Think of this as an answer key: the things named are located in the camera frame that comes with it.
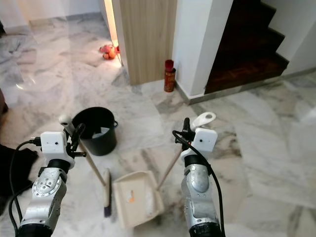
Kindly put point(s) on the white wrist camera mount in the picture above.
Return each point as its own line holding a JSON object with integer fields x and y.
{"x": 53, "y": 145}
{"x": 205, "y": 140}

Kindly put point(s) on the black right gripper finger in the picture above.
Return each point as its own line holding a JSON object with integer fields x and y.
{"x": 185, "y": 124}

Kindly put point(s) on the white paper scrap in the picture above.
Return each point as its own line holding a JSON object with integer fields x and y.
{"x": 104, "y": 131}

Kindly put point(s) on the black round bucket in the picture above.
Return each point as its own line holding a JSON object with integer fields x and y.
{"x": 103, "y": 143}

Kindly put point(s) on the red spray can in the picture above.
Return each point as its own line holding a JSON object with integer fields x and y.
{"x": 170, "y": 76}

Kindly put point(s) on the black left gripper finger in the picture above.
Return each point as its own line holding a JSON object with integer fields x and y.
{"x": 77, "y": 133}

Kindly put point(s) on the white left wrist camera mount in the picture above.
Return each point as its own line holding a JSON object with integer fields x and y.
{"x": 53, "y": 145}

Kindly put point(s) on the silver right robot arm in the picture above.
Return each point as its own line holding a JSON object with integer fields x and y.
{"x": 197, "y": 197}

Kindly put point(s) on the light wood panel cabinet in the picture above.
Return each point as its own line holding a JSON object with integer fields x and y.
{"x": 148, "y": 42}

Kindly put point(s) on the black fabric object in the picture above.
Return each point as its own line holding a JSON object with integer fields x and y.
{"x": 12, "y": 182}

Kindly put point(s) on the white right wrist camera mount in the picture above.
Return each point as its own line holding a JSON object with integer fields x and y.
{"x": 205, "y": 140}

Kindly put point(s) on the dark wooden staircase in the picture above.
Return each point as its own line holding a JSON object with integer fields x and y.
{"x": 247, "y": 52}

